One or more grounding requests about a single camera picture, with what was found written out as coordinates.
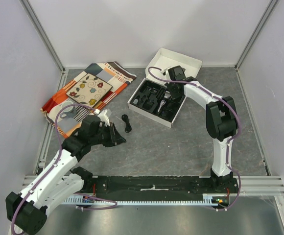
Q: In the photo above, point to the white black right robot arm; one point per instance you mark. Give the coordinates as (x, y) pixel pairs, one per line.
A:
(222, 121)

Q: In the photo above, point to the white slotted cable duct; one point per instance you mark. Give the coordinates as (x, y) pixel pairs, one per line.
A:
(80, 200)

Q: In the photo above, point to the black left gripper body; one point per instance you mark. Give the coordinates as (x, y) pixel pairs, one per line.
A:
(103, 136)

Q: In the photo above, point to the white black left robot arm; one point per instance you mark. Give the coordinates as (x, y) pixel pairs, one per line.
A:
(29, 209)

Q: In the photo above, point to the silver black hair clipper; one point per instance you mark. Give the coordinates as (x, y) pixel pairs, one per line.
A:
(163, 102)

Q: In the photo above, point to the colourful patchwork cloth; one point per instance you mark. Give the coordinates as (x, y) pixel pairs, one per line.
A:
(111, 72)

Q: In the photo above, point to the floral square plate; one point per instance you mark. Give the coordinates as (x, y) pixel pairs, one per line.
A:
(89, 90)

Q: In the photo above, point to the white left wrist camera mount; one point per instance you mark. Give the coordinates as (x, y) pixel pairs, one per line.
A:
(103, 115)

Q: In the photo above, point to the black guard comb in tray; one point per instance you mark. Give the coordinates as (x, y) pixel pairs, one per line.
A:
(149, 106)

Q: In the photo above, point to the grey ceramic mug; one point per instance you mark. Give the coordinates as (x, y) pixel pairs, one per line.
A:
(68, 110)

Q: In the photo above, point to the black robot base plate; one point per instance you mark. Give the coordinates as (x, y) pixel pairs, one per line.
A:
(157, 188)

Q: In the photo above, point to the black plastic tray insert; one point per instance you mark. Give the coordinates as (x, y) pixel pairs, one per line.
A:
(153, 92)

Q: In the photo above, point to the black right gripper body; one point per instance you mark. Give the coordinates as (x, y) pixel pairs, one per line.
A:
(172, 93)

